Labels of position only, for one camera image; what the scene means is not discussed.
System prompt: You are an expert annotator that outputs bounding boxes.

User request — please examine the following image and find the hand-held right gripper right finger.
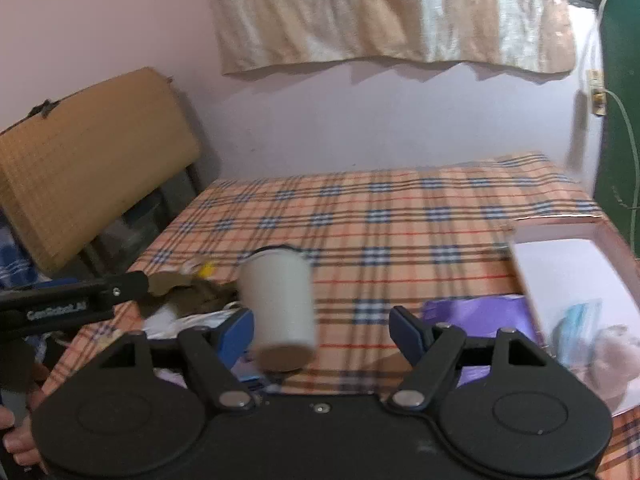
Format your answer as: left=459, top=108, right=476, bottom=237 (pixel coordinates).
left=387, top=305, right=556, bottom=413

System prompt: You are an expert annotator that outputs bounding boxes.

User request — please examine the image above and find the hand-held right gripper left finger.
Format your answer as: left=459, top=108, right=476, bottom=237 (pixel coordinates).
left=100, top=307, right=256, bottom=411

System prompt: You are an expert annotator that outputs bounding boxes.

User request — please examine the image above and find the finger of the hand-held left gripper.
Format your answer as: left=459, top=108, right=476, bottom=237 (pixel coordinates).
left=94, top=271, right=151, bottom=312

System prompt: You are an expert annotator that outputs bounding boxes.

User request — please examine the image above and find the white paper cup black lid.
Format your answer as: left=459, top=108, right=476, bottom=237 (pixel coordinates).
left=237, top=244, right=317, bottom=371

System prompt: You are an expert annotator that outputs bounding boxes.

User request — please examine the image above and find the white fluffy cloth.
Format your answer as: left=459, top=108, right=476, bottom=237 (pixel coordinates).
left=144, top=305, right=236, bottom=341

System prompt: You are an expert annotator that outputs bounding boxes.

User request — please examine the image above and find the olive green cloth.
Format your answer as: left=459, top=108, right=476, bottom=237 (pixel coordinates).
left=148, top=270, right=242, bottom=319

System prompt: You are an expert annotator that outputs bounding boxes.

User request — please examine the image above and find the pink cardboard box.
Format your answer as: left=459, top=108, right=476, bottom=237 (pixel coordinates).
left=507, top=214, right=640, bottom=417

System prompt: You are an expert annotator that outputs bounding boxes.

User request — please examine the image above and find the person's left hand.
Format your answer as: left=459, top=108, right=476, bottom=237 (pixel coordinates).
left=0, top=364, right=51, bottom=470

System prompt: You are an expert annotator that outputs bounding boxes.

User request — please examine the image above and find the blue plaid shirt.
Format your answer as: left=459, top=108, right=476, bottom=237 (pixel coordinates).
left=0, top=212, right=37, bottom=291

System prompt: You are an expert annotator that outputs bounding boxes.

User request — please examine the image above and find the purple plastic bag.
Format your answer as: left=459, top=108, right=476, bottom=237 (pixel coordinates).
left=421, top=294, right=545, bottom=387

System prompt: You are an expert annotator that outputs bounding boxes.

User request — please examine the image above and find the blue face mask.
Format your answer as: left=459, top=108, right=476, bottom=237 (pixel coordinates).
left=555, top=300, right=606, bottom=368

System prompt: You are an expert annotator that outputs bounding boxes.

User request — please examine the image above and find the pink plush toy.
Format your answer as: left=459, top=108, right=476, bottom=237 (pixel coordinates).
left=585, top=324, right=640, bottom=406

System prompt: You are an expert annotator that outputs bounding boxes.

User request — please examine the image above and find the beige hanging curtain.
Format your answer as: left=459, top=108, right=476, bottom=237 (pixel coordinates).
left=201, top=0, right=575, bottom=77

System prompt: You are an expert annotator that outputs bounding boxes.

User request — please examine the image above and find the green door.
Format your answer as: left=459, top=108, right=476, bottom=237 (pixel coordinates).
left=594, top=0, right=640, bottom=261

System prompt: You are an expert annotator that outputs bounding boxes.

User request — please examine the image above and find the dark wooden chair frame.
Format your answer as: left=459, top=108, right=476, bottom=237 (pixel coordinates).
left=75, top=162, right=203, bottom=281

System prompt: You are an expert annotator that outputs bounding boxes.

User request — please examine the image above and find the wall power socket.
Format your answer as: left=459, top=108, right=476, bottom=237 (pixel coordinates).
left=586, top=69, right=607, bottom=117

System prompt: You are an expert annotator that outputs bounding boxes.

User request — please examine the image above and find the white power cable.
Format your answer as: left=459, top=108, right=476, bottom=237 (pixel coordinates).
left=596, top=0, right=640, bottom=196

